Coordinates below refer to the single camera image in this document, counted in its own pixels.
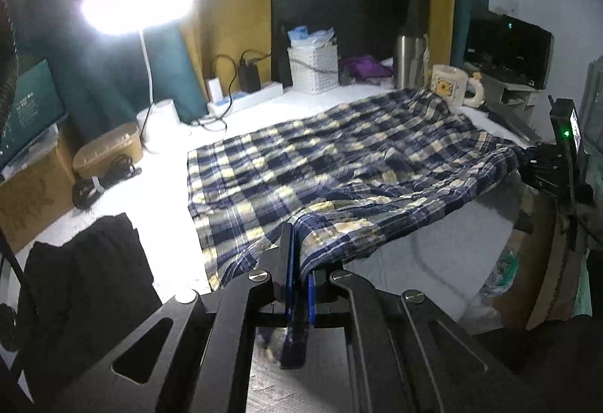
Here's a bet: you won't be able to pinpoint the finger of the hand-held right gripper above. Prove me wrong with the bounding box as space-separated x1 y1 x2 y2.
518 144 563 196

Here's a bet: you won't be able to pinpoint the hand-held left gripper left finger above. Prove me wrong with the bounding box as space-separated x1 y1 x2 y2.
47 223 297 413

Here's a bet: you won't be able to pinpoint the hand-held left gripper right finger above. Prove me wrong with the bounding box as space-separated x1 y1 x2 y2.
308 270 557 413

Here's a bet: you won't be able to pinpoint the blue yellow plaid pants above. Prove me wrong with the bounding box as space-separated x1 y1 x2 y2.
187 88 529 371

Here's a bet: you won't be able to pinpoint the dark flat board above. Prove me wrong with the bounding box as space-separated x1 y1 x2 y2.
485 109 542 143

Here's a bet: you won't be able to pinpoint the white television stand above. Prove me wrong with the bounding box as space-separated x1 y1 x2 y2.
478 74 543 121

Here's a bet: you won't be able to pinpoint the printed plastic bag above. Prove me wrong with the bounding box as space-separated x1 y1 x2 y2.
481 247 520 298

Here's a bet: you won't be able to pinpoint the black television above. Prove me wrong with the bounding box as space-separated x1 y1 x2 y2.
464 14 554 89

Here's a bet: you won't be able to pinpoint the cream printed mug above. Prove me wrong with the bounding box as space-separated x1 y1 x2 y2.
431 64 486 110

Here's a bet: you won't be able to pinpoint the steel tumbler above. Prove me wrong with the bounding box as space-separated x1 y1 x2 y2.
395 33 429 89

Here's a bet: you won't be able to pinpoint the white power strip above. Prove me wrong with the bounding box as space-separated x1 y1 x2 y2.
207 82 284 118

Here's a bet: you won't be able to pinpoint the purple cloth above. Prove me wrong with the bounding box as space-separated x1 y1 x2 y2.
340 55 394 82

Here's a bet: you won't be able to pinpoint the black cloth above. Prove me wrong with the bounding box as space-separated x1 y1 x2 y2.
16 213 164 401

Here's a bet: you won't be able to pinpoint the white desk lamp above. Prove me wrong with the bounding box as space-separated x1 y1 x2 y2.
80 0 195 154

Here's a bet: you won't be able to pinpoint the black charger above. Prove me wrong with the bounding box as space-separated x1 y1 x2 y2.
237 61 263 93

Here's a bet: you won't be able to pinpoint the white woven basket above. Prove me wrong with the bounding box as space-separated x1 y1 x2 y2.
287 43 340 93

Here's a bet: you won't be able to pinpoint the tan lidded container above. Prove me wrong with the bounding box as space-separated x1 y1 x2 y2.
72 122 144 183

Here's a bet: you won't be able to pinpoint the blue plastic bags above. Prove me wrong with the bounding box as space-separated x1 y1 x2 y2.
287 25 336 50

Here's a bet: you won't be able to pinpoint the cardboard box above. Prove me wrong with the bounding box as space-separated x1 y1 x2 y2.
0 125 77 254

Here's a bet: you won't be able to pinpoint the computer monitor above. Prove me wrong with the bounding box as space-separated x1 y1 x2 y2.
0 59 68 173

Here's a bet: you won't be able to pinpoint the black power strip cable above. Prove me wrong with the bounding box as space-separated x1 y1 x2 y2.
191 104 230 134

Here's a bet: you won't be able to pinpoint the black coiled cable bundle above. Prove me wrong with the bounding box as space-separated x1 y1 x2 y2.
70 156 142 210

